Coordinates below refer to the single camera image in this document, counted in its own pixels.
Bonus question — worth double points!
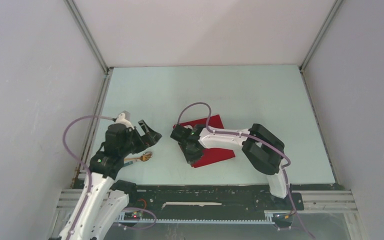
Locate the aluminium corner frame post left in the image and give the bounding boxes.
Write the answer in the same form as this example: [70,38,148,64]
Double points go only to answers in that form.
[64,0,110,74]

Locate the aluminium corner frame post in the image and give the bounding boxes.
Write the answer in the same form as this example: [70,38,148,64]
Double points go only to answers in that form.
[299,0,345,73]
[64,0,110,74]

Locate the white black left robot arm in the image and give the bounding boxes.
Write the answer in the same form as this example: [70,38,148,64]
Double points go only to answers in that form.
[57,111,162,240]

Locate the aluminium front rail frame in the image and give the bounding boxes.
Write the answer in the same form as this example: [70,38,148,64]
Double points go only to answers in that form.
[56,189,358,213]

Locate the aluminium corner frame post right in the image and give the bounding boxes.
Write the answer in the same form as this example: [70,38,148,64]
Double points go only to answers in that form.
[299,0,345,73]

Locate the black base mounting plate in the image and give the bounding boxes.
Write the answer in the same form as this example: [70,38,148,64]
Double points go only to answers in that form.
[129,184,304,221]

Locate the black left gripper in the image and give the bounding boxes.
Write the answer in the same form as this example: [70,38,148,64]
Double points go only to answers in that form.
[120,119,161,157]

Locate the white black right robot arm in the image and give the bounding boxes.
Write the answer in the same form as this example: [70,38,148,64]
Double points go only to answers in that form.
[170,123,291,209]

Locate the wooden fork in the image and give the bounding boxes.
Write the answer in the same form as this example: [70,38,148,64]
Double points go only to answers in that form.
[124,151,153,165]

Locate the grey slotted cable duct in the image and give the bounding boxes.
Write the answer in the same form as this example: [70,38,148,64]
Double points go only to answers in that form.
[115,211,274,225]

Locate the red cloth napkin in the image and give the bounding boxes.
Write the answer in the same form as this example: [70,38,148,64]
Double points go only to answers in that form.
[180,114,236,168]

